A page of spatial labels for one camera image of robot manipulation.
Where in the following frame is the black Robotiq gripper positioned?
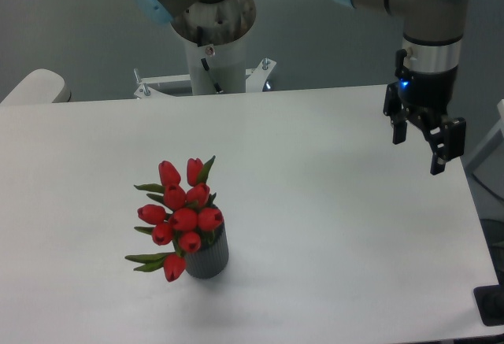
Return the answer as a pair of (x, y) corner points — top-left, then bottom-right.
(383, 47), (466, 176)

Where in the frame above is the red tulip bouquet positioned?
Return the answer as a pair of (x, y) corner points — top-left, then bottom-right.
(125, 157), (224, 282)

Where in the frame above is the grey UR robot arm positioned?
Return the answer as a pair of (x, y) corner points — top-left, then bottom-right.
(135, 0), (469, 175)

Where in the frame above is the dark grey ribbed vase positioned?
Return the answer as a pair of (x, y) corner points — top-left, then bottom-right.
(185, 224), (229, 279)

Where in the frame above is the white furniture at right edge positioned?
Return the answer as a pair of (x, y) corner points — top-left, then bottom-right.
(465, 100), (503, 202)

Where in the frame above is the black clamp at table edge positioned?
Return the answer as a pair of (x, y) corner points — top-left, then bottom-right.
(473, 285), (503, 327)

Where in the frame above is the white chair armrest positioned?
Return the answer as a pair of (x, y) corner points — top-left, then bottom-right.
(1, 68), (72, 106)

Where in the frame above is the white pedestal base frame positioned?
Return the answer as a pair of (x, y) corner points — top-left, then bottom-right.
(133, 57), (277, 99)

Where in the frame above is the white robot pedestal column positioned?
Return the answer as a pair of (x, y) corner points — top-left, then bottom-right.
(169, 0), (258, 96)

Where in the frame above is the black cable on pedestal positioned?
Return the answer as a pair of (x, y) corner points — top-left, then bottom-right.
(200, 57), (224, 94)

